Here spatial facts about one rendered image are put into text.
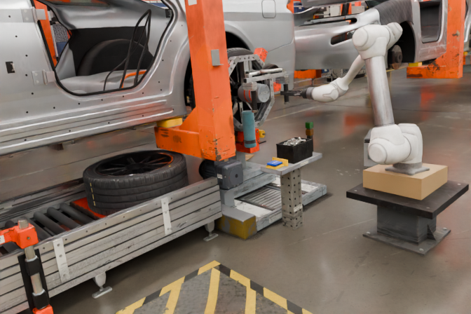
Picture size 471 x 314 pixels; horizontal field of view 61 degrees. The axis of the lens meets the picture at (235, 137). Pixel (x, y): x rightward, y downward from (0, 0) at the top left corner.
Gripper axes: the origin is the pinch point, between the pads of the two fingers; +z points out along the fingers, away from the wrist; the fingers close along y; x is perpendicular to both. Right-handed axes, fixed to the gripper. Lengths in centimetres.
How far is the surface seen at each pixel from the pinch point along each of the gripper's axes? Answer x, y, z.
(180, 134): -18, -76, 30
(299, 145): -27, -32, -35
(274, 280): -83, -90, -59
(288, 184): -52, -40, -30
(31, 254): -44, -185, -3
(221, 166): -43, -56, 14
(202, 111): 0, -76, 3
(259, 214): -75, -47, -9
